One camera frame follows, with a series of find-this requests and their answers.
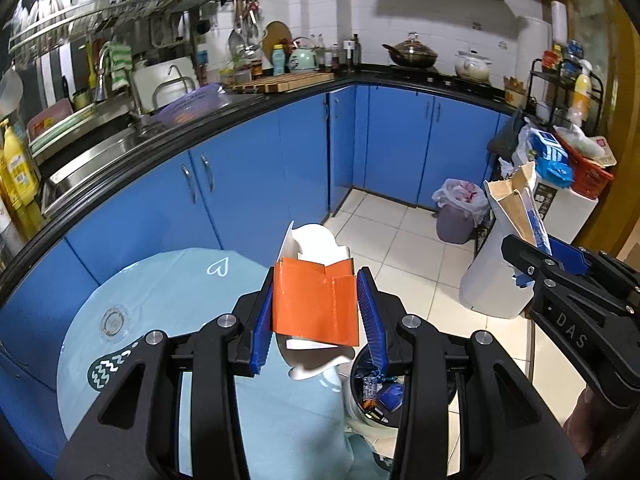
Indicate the row of hanging utensils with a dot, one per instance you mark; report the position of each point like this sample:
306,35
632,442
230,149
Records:
240,40

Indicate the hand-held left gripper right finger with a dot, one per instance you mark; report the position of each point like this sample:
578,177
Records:
372,325

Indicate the pink plastic container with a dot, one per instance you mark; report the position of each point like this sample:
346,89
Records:
50,120

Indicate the mint green kettle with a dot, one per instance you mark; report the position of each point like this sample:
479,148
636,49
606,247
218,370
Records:
304,59

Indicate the grey waste bin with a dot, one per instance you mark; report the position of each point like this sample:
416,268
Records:
452,227

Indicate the red plastic basket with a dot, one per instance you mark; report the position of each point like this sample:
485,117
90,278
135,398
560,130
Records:
587,172

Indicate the person's right hand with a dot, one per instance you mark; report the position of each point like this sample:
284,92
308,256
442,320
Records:
582,425

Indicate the orange juice bottle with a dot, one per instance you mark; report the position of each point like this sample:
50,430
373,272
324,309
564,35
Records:
580,95

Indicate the round trash bin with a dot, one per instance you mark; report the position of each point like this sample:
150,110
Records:
352,400

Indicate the metal dish rack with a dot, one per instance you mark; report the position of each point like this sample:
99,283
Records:
125,5

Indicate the beige paper snack packet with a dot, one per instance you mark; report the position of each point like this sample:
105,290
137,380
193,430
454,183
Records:
515,210

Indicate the round wooden board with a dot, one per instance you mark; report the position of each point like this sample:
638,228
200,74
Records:
277,35

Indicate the yellow detergent bottle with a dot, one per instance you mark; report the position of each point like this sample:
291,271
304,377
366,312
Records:
17,165

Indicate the white plastic container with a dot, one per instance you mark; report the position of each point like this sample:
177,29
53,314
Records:
150,77

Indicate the round light blue table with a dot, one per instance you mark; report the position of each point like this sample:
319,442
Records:
165,290

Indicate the orange and white carton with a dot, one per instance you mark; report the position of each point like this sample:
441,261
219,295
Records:
315,300

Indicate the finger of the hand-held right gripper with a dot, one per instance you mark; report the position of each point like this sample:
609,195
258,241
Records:
570,260
615,285

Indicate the black bag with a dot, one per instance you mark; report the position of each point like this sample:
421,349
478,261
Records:
505,140

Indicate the wooden cutting board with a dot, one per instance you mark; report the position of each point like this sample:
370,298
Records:
295,82

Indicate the row of condiment bottles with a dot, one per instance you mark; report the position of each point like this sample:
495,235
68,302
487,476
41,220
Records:
345,60

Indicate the black gas stove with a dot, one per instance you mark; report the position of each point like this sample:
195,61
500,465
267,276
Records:
440,76

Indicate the white ceramic pot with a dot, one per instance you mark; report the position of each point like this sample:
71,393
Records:
472,67

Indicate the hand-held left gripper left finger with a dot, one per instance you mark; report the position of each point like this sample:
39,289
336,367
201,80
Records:
262,330

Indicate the blue plastic package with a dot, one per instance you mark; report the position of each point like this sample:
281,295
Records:
550,157

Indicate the grey bin with plastic bag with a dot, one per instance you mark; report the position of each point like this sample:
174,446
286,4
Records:
460,192

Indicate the green striped towel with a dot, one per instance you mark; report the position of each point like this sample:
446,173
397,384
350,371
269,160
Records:
120,65

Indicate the paper towel roll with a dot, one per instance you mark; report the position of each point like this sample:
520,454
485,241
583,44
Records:
559,25

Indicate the purple plastic basin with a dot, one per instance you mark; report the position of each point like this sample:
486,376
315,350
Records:
195,102

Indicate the stainless steel sink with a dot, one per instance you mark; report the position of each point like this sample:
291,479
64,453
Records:
100,152

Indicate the black kitchen countertop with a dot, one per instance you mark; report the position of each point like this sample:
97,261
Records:
240,102

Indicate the chrome faucet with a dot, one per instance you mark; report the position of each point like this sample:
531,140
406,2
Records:
102,80

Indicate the round plastic lid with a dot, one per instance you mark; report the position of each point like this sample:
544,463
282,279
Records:
115,321

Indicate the yellow and blue bottle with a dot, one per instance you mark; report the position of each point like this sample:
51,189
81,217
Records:
278,62

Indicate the wok with glass lid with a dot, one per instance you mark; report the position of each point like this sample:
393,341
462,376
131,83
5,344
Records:
412,55

